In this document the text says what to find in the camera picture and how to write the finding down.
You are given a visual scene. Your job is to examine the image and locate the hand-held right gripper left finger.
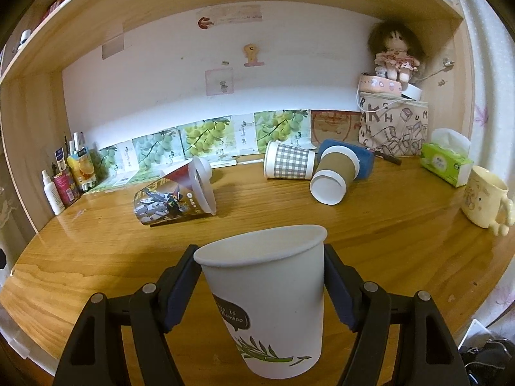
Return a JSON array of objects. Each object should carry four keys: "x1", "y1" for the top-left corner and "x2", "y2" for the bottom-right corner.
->
[{"x1": 53, "y1": 244, "x2": 202, "y2": 386}]

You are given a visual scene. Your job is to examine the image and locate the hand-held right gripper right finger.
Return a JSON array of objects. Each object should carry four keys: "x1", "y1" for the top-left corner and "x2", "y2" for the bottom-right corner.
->
[{"x1": 323, "y1": 244, "x2": 470, "y2": 386}]

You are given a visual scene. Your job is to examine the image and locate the white bamboo print paper cup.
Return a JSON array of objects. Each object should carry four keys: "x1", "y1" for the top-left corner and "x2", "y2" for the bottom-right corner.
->
[{"x1": 193, "y1": 225, "x2": 328, "y2": 379}]

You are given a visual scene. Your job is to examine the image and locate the dark printed plastic cup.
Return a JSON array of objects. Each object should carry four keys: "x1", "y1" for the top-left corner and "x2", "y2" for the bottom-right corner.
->
[{"x1": 134, "y1": 165, "x2": 218, "y2": 226}]

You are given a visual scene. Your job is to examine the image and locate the brown sleeve paper cup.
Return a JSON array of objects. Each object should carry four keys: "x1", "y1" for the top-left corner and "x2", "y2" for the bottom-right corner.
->
[{"x1": 309, "y1": 145, "x2": 360, "y2": 206}]

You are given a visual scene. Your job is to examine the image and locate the blue paper cup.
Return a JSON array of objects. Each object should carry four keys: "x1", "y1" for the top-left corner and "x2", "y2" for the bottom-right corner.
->
[{"x1": 318, "y1": 139, "x2": 376, "y2": 180}]

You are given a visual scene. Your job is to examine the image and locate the grey plaid paper cup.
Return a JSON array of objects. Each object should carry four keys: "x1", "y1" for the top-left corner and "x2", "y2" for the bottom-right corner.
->
[{"x1": 263, "y1": 141, "x2": 317, "y2": 180}]

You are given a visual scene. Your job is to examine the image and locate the black pen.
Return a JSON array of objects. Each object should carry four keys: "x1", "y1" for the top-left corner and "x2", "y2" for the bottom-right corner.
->
[{"x1": 372, "y1": 151, "x2": 403, "y2": 165}]

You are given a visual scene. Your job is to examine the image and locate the grape print carton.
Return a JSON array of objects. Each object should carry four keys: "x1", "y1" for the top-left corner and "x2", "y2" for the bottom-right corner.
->
[
  {"x1": 132, "y1": 128, "x2": 180, "y2": 170},
  {"x1": 253, "y1": 109, "x2": 311, "y2": 154},
  {"x1": 93, "y1": 145, "x2": 121, "y2": 188},
  {"x1": 178, "y1": 116, "x2": 235, "y2": 161}
]

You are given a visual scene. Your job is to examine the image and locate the magenta can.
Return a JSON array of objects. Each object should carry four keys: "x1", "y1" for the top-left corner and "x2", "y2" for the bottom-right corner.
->
[{"x1": 52, "y1": 171, "x2": 82, "y2": 207}]

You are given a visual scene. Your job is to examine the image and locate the black bag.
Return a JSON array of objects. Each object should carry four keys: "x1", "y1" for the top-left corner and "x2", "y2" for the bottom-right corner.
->
[{"x1": 459, "y1": 338, "x2": 515, "y2": 386}]

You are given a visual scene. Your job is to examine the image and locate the white spray bottle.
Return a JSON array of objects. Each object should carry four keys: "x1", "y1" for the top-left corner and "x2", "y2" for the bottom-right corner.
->
[{"x1": 41, "y1": 170, "x2": 66, "y2": 216}]

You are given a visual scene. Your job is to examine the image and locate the green tissue pack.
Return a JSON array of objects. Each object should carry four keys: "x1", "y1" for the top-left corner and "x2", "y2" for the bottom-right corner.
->
[{"x1": 420, "y1": 129, "x2": 474, "y2": 188}]

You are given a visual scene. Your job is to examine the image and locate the brown paper card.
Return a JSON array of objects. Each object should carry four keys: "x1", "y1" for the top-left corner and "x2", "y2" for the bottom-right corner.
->
[{"x1": 311, "y1": 109, "x2": 363, "y2": 149}]

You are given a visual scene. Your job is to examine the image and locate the cream ceramic mug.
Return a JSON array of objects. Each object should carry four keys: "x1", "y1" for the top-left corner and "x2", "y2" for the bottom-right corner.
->
[{"x1": 461, "y1": 166, "x2": 515, "y2": 237}]

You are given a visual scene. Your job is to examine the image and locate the letter print canvas pouch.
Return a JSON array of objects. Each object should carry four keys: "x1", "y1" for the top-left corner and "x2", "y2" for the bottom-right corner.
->
[{"x1": 357, "y1": 92, "x2": 429, "y2": 157}]

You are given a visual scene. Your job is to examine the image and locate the white tube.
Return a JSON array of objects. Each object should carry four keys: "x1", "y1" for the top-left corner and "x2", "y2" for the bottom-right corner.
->
[{"x1": 70, "y1": 132, "x2": 88, "y2": 157}]

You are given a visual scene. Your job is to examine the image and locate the pink round tin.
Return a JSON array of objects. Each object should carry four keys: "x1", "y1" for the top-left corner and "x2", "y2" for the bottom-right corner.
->
[{"x1": 358, "y1": 73, "x2": 403, "y2": 98}]

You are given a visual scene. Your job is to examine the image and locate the brown-haired rag doll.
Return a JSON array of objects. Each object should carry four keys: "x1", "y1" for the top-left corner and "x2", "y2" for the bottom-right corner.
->
[{"x1": 368, "y1": 19, "x2": 427, "y2": 85}]

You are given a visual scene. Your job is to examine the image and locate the pink square wall sticker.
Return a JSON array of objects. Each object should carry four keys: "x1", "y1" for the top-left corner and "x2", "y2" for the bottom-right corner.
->
[{"x1": 204, "y1": 68, "x2": 235, "y2": 97}]

